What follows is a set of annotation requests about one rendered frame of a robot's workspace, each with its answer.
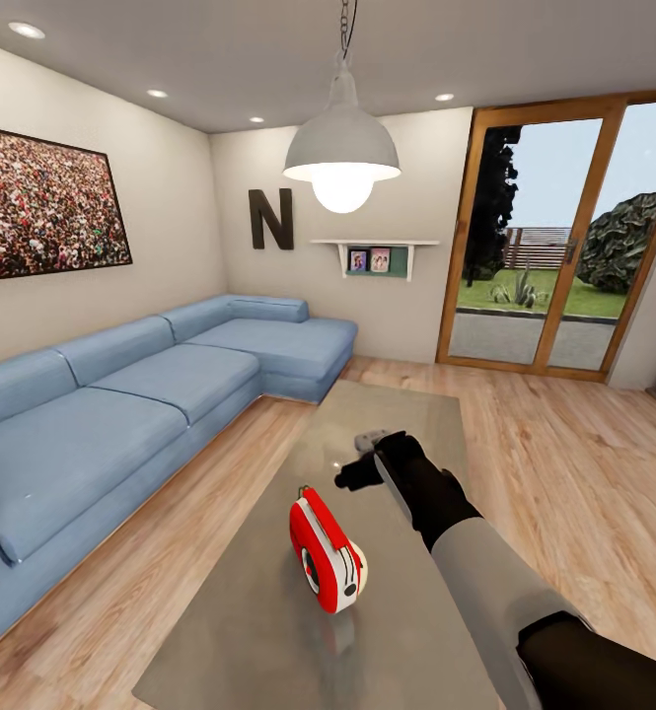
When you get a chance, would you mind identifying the radio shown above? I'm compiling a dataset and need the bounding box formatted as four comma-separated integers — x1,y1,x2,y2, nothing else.
289,485,363,613

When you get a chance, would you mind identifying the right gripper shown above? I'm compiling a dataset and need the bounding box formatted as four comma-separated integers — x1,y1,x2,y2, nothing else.
334,452,384,492

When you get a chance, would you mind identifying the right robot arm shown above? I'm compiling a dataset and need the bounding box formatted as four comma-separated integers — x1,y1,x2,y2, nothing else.
334,428,656,710

